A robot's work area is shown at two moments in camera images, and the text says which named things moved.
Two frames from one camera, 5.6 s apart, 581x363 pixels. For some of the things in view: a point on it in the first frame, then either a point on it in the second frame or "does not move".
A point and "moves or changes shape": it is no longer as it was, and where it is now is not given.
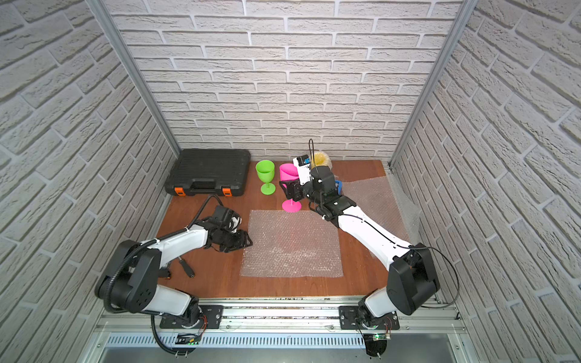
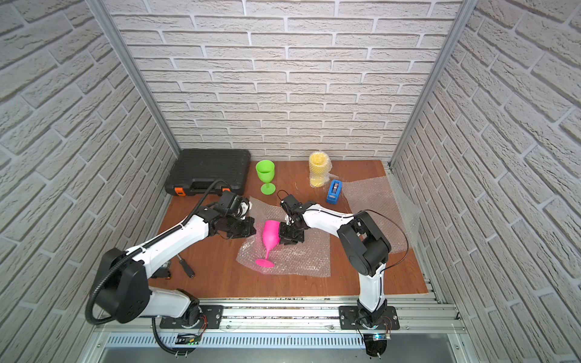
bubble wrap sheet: (321, 159) does not move
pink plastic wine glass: (287, 172) → (271, 234)
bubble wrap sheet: (294, 244) moves or changes shape
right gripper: (293, 187) → (284, 237)
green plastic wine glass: (265, 169) does not move
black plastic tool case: (209, 172) does not move
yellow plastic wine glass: (318, 159) does not move
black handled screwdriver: (189, 271) does not move
